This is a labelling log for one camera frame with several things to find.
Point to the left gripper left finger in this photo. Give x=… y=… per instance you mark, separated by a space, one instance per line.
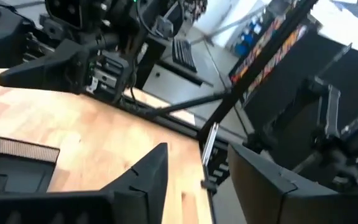
x=141 y=186

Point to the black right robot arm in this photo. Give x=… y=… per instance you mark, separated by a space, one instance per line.
x=70 y=12

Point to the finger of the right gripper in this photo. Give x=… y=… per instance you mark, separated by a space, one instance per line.
x=2 y=40
x=51 y=71

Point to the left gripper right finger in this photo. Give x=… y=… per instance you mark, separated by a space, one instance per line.
x=259 y=186

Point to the black mesh desk organizer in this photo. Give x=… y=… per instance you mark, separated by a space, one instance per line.
x=23 y=174

